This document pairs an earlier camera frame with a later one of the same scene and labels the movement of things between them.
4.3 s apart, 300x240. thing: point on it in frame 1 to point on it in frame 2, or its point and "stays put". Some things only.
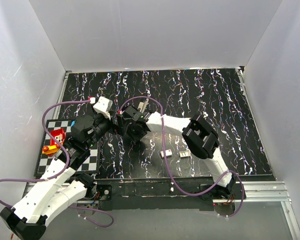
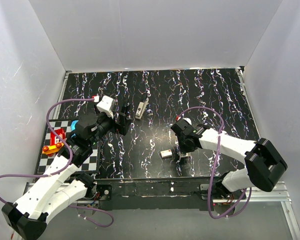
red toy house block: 59,134 stays put
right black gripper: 134,138 to 184,149
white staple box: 168,153 stays put
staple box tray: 184,153 stays put
